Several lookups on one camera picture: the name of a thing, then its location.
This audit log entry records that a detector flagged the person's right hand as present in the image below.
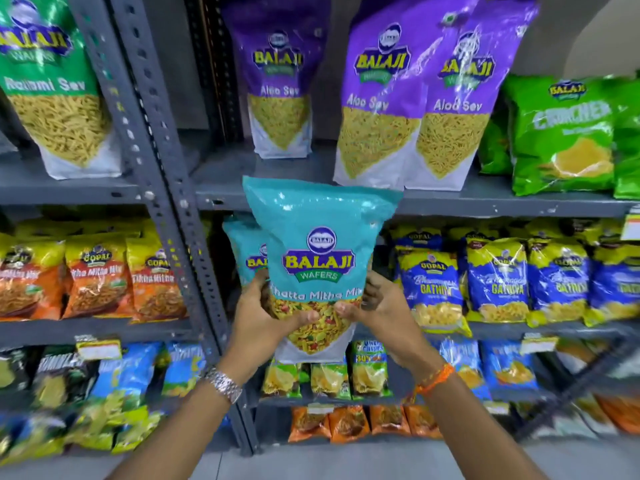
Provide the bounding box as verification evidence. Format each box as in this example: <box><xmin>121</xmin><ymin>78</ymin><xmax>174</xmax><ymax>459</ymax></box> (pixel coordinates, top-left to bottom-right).
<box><xmin>333</xmin><ymin>271</ymin><xmax>447</xmax><ymax>386</ymax></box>

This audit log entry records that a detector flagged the person's left hand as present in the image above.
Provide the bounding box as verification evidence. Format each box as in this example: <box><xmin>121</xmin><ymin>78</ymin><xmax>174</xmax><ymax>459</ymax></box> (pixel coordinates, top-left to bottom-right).
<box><xmin>218</xmin><ymin>269</ymin><xmax>321</xmax><ymax>386</ymax></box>

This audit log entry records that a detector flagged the large teal snack packet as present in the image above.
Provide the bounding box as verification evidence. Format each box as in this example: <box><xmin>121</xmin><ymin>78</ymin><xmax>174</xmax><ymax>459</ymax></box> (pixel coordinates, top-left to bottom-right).
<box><xmin>243</xmin><ymin>176</ymin><xmax>404</xmax><ymax>365</ymax></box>
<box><xmin>222</xmin><ymin>214</ymin><xmax>272</xmax><ymax>288</ymax></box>

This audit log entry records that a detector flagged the person's left forearm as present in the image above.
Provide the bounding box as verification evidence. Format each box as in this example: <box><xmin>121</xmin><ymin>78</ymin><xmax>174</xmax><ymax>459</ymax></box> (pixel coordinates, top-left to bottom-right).
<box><xmin>106</xmin><ymin>381</ymin><xmax>242</xmax><ymax>480</ymax></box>

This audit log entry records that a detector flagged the person's right forearm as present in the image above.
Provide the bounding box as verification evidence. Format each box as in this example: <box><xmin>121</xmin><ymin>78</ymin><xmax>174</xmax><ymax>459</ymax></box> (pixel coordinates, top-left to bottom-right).
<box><xmin>417</xmin><ymin>374</ymin><xmax>549</xmax><ymax>480</ymax></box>

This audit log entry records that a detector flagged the small yellow green packet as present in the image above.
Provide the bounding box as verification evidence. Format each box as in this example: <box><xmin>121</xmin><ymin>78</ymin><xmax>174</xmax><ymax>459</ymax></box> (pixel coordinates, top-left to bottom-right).
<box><xmin>310</xmin><ymin>362</ymin><xmax>352</xmax><ymax>401</ymax></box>
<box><xmin>349</xmin><ymin>341</ymin><xmax>394</xmax><ymax>399</ymax></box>
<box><xmin>261</xmin><ymin>359</ymin><xmax>303</xmax><ymax>399</ymax></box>

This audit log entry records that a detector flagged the silver metal wristwatch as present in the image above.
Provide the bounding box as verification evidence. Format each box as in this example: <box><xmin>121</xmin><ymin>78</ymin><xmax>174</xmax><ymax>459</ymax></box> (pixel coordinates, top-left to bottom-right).
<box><xmin>202</xmin><ymin>367</ymin><xmax>245</xmax><ymax>405</ymax></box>

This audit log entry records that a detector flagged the small orange snack packet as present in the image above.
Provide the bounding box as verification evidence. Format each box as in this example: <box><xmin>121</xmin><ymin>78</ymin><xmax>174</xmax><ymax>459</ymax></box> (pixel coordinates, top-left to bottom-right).
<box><xmin>328</xmin><ymin>406</ymin><xmax>371</xmax><ymax>444</ymax></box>
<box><xmin>369</xmin><ymin>405</ymin><xmax>412</xmax><ymax>437</ymax></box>
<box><xmin>404</xmin><ymin>404</ymin><xmax>444</xmax><ymax>440</ymax></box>
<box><xmin>288</xmin><ymin>407</ymin><xmax>332</xmax><ymax>443</ymax></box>

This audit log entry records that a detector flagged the blue chips packet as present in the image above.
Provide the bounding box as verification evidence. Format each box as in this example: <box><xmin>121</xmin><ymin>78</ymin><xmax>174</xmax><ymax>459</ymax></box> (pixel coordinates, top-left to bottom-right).
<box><xmin>91</xmin><ymin>342</ymin><xmax>162</xmax><ymax>411</ymax></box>
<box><xmin>479</xmin><ymin>340</ymin><xmax>540</xmax><ymax>393</ymax></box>
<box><xmin>161</xmin><ymin>342</ymin><xmax>207</xmax><ymax>398</ymax></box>
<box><xmin>438</xmin><ymin>337</ymin><xmax>494</xmax><ymax>401</ymax></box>

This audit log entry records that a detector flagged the row of blue yellow packets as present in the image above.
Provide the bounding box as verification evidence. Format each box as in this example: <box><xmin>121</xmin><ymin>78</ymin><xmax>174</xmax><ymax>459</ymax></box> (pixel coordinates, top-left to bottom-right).
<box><xmin>389</xmin><ymin>219</ymin><xmax>640</xmax><ymax>338</ymax></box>

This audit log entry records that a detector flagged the grey metal shelf rack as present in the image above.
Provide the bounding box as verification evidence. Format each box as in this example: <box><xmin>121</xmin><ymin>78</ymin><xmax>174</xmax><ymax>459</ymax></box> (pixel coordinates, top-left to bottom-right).
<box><xmin>0</xmin><ymin>0</ymin><xmax>252</xmax><ymax>466</ymax></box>
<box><xmin>107</xmin><ymin>0</ymin><xmax>640</xmax><ymax>454</ymax></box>

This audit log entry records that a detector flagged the lime green snack packet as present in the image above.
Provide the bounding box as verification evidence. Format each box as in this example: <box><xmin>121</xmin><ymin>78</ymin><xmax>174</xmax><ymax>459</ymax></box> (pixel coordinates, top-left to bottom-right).
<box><xmin>64</xmin><ymin>399</ymin><xmax>122</xmax><ymax>451</ymax></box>
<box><xmin>0</xmin><ymin>414</ymin><xmax>67</xmax><ymax>466</ymax></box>
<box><xmin>111</xmin><ymin>409</ymin><xmax>163</xmax><ymax>455</ymax></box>

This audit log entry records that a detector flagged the row of orange yellow packets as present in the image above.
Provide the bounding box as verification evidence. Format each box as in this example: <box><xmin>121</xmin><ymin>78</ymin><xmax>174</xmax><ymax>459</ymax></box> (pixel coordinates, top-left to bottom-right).
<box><xmin>0</xmin><ymin>217</ymin><xmax>212</xmax><ymax>325</ymax></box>

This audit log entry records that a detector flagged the purple white snack packet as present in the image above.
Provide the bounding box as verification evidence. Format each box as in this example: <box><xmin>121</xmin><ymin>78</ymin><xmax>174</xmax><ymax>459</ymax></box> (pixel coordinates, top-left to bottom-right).
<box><xmin>404</xmin><ymin>0</ymin><xmax>540</xmax><ymax>192</ymax></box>
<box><xmin>333</xmin><ymin>0</ymin><xmax>482</xmax><ymax>191</ymax></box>
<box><xmin>222</xmin><ymin>0</ymin><xmax>332</xmax><ymax>160</ymax></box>

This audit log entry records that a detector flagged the bright green chips packet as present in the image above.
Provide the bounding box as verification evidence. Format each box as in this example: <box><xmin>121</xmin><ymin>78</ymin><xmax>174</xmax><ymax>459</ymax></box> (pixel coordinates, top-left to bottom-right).
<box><xmin>612</xmin><ymin>77</ymin><xmax>640</xmax><ymax>201</ymax></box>
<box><xmin>504</xmin><ymin>75</ymin><xmax>619</xmax><ymax>197</ymax></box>
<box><xmin>477</xmin><ymin>114</ymin><xmax>514</xmax><ymax>176</ymax></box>

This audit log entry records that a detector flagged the pale grey snack packet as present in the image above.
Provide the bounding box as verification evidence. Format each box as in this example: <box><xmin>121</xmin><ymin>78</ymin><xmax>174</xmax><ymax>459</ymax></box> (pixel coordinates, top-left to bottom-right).
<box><xmin>529</xmin><ymin>404</ymin><xmax>597</xmax><ymax>441</ymax></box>

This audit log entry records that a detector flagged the black snack packet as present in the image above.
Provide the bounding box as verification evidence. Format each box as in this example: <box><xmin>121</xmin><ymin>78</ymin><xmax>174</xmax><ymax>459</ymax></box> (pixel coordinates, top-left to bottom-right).
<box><xmin>32</xmin><ymin>345</ymin><xmax>97</xmax><ymax>411</ymax></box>
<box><xmin>0</xmin><ymin>347</ymin><xmax>32</xmax><ymax>396</ymax></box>

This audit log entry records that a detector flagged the large orange snack packet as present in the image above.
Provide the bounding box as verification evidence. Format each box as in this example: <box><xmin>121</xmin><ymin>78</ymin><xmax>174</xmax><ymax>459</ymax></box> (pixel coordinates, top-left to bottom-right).
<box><xmin>596</xmin><ymin>394</ymin><xmax>640</xmax><ymax>436</ymax></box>

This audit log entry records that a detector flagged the green white snack packet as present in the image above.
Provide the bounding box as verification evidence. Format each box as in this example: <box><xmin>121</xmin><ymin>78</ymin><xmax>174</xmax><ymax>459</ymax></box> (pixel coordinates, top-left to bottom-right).
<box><xmin>0</xmin><ymin>0</ymin><xmax>123</xmax><ymax>181</ymax></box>

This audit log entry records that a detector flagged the orange thread bracelet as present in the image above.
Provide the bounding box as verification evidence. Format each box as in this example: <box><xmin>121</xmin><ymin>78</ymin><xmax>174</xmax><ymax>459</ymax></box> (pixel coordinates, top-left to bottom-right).
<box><xmin>413</xmin><ymin>363</ymin><xmax>456</xmax><ymax>397</ymax></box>

